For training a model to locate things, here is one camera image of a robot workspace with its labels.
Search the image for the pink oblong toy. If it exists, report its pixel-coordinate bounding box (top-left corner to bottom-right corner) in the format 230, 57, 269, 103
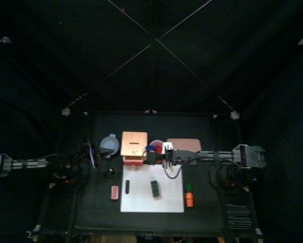
110, 185, 120, 201

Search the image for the white cutting board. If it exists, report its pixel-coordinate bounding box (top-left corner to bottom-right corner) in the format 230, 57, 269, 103
119, 163, 187, 214

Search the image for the red toy block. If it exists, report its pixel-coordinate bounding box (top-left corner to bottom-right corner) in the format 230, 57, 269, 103
122, 156, 144, 168

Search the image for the pink plate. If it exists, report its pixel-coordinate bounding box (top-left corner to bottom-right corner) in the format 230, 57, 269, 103
164, 138, 203, 153

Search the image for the white and purple cable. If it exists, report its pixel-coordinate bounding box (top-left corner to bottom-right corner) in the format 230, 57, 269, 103
87, 140, 96, 169

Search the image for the white printed label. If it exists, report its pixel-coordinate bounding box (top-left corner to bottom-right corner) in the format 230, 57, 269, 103
223, 202, 254, 235

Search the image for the red toy cup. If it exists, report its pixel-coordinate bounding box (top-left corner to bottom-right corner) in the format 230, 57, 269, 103
148, 139, 166, 155

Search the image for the orange toy carrot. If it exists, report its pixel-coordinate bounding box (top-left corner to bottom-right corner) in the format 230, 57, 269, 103
184, 182, 195, 209

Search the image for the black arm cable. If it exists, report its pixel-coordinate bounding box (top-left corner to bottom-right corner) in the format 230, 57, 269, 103
163, 159, 188, 180

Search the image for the wooden box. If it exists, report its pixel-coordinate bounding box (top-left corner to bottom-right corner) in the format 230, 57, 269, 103
119, 131, 150, 158

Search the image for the clear plastic measuring jug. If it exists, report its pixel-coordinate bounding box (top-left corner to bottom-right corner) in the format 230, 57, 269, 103
99, 133, 120, 159

